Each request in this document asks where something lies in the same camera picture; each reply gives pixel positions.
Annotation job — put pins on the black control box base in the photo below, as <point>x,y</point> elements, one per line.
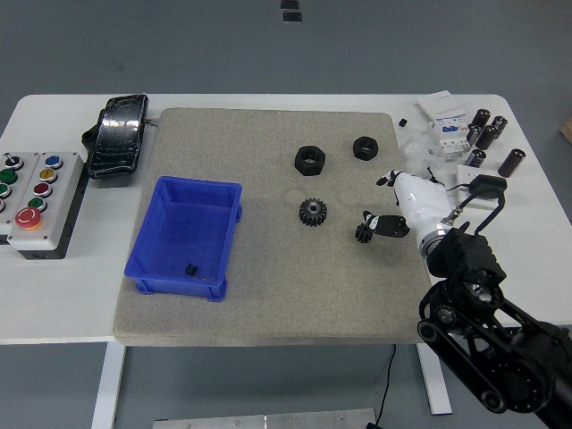
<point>68,237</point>

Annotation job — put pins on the tiny black plastic piece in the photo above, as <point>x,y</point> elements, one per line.
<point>190,270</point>

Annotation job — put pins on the red push button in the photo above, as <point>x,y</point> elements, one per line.
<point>41,188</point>

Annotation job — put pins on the large black gear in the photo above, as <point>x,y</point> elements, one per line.
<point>308,216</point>

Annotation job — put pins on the yellow push button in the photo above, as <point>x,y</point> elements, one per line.
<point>46,174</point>

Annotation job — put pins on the blue plastic bin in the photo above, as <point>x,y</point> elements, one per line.
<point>187,223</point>

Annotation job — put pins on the white table leg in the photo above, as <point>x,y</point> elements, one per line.
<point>107,384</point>
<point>440,395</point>

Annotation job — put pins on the clear plastic bag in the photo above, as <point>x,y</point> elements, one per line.
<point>415,149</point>

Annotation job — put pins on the white circuit breaker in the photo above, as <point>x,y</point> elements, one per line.
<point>451,140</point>

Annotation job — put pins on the grey-brown foam mat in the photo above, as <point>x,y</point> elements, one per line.
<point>277,286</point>

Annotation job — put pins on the red emergency stop button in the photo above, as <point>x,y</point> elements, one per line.
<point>27,218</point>

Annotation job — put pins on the small black hex nut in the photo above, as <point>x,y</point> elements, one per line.
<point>359,153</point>

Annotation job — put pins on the black cylindrical capacitor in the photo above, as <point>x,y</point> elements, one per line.
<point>480,118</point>
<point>486,138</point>
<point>475,160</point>
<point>499,125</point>
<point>473,135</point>
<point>510,163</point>

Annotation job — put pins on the blue push button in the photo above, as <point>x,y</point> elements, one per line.
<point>52,161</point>

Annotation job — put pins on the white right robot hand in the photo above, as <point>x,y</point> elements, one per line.
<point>422,203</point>

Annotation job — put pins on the small black cube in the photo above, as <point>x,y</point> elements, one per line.
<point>403,122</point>

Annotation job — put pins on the white square plate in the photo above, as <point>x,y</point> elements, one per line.
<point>465,172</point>

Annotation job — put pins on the brown cardboard box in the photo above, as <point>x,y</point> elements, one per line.
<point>567,127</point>

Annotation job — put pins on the grey selector-switch control box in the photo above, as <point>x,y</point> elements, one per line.
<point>13,214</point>

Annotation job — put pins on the black floor marker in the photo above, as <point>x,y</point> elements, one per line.
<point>292,16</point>
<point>290,4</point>

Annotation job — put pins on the black power adapter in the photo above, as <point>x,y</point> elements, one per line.
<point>490,182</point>

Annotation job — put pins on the small black gear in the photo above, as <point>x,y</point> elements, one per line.
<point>363,234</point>

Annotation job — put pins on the large black hex nut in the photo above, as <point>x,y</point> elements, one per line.
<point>304,166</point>

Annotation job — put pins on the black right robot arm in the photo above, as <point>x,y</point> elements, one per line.
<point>465,263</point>

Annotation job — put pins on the green push button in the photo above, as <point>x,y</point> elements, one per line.
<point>36,204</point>
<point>3,190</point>
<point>6,175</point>

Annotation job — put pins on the black selector switch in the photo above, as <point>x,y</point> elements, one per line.
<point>11,160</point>

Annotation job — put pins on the grey five-button control box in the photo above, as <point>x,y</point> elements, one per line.
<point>58,210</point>

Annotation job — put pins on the silver metal plate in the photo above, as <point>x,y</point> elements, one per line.
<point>263,420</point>

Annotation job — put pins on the white cardboard box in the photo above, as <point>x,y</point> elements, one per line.
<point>442,105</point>

